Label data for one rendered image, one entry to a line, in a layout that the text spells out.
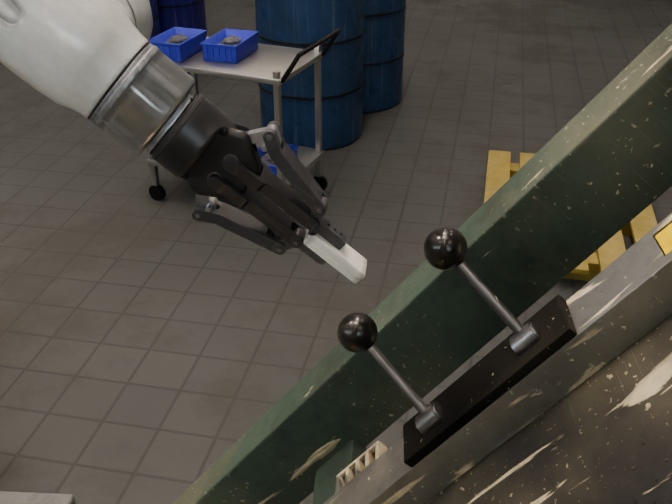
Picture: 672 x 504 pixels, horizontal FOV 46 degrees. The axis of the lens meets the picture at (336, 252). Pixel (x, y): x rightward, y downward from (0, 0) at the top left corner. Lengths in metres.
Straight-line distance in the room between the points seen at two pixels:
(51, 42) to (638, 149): 0.57
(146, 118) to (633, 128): 0.47
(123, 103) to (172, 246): 3.05
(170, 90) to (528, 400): 0.41
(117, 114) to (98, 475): 2.03
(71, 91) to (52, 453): 2.14
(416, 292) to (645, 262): 0.33
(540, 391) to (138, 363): 2.46
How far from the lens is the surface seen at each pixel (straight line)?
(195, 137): 0.73
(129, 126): 0.73
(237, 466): 1.11
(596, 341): 0.67
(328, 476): 1.06
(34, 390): 3.05
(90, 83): 0.72
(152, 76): 0.72
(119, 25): 0.73
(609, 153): 0.86
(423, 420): 0.74
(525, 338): 0.68
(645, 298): 0.66
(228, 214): 0.79
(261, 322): 3.19
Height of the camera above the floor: 1.85
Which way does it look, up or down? 31 degrees down
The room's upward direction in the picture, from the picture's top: straight up
